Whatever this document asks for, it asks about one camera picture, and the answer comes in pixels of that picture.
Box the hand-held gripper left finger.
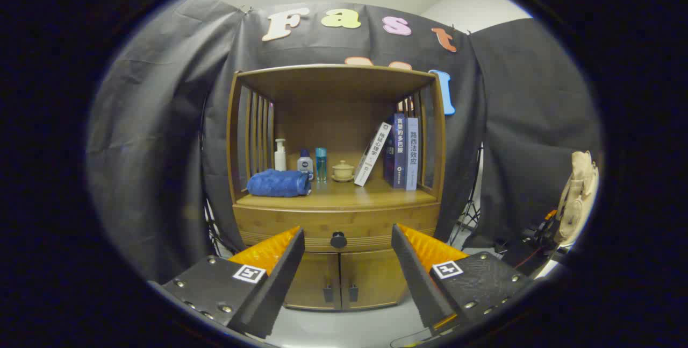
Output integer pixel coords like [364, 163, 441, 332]
[149, 225, 306, 339]

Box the wooden drawer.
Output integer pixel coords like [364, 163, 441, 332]
[234, 203, 440, 253]

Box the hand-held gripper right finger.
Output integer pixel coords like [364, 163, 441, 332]
[391, 223, 535, 337]

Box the dark blue book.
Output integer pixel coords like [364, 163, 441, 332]
[383, 113, 407, 189]

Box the blue rolled towel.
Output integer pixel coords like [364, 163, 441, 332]
[247, 169, 313, 198]

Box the black backdrop cloth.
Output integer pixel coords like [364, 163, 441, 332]
[86, 0, 603, 284]

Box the wooden cabinet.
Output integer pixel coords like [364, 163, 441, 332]
[226, 64, 448, 312]

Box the white book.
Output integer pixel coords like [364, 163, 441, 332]
[354, 122, 393, 187]

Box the beige lidded teacup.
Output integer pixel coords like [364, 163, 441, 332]
[331, 160, 355, 183]

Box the beige cloth bag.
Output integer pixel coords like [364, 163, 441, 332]
[554, 150, 599, 246]

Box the wooden countertop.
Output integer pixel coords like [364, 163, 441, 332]
[236, 176, 437, 210]

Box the white bottle with blue cap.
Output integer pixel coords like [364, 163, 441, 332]
[297, 149, 314, 181]

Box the wooden cabinet door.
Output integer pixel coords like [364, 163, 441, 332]
[284, 252, 341, 311]
[340, 250, 409, 310]

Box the black equipment with red cable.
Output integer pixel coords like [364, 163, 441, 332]
[494, 211, 570, 276]

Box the pale blue book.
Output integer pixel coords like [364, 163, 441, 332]
[405, 117, 420, 191]

